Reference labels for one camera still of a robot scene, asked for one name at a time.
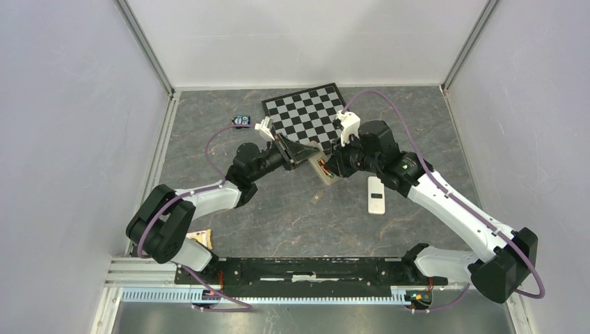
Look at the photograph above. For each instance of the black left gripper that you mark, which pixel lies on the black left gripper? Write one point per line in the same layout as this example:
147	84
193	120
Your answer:
292	153

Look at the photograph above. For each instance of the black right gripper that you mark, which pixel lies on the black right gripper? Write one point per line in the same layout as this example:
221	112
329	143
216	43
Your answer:
337	162

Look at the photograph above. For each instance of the beige remote control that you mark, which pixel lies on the beige remote control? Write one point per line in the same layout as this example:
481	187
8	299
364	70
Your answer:
318	161

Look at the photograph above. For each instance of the beige battery cover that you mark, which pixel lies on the beige battery cover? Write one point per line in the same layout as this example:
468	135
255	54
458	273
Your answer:
317	196

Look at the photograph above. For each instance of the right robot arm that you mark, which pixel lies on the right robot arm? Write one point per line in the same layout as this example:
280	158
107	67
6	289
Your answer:
500	258

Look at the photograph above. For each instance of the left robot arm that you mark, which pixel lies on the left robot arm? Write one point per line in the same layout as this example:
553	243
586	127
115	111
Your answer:
160	225

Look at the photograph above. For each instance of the white remote control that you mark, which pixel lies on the white remote control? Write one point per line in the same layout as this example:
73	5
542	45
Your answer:
375	196

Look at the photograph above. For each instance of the black white checkerboard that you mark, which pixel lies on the black white checkerboard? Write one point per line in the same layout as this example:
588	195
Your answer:
307	115

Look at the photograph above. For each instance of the small blue owl toy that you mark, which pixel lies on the small blue owl toy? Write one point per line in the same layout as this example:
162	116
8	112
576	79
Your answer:
241	121

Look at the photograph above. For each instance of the pink orange card box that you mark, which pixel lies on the pink orange card box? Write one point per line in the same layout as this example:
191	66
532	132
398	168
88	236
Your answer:
203	237

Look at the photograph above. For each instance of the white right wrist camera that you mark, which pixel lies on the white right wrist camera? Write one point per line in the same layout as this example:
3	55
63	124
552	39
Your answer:
348	123

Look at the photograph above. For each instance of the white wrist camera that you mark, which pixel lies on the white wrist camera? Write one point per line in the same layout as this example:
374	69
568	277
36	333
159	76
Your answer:
265	129
348	123

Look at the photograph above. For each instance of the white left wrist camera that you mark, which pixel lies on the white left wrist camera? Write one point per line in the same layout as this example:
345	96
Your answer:
265	129

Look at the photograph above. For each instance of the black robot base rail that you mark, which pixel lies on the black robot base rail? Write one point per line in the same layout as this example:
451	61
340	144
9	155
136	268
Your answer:
296	277

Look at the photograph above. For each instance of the white cable duct strip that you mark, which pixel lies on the white cable duct strip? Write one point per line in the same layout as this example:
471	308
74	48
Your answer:
200	296

